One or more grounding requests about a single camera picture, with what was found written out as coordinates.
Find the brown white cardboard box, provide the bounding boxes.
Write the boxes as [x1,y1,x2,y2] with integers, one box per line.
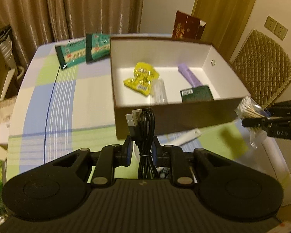
[111,36,250,138]

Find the dark green packet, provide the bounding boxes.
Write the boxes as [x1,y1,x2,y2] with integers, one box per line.
[180,85,214,103]

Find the wall power sockets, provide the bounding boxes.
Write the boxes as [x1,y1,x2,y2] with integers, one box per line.
[264,16,288,41]

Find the white bowls stack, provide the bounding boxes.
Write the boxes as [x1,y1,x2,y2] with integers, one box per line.
[0,26,17,69]

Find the green rice bag rear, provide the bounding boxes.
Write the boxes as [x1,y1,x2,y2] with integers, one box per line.
[55,38,86,70]

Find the golden yellow curtain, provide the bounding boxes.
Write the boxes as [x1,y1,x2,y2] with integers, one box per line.
[192,0,255,61]

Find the white plastic spoon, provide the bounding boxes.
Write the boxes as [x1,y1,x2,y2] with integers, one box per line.
[167,128,202,147]

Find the beige curtain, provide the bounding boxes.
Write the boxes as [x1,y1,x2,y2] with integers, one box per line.
[0,0,143,67]

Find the purple cream tube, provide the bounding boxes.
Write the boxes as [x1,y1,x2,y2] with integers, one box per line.
[178,64,203,88]

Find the quilted gold chair cover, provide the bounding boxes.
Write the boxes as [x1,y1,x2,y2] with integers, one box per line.
[231,30,291,108]

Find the clear plastic floss box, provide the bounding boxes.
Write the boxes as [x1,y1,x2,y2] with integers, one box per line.
[150,79,168,105]

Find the yellow snack pouch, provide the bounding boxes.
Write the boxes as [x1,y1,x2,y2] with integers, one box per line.
[123,62,160,96]

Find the black usb cable bundle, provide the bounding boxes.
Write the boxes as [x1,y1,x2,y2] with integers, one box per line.
[125,107,161,180]

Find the green rice bag front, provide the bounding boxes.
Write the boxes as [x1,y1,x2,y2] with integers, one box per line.
[86,33,110,63]

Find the cotton swabs bag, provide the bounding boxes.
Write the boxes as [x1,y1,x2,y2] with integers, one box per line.
[234,96,270,149]

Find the green rice bag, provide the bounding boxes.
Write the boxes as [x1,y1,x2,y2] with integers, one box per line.
[55,38,86,70]
[86,33,110,63]

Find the dark red gift bag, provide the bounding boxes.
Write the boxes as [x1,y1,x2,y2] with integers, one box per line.
[172,10,207,40]

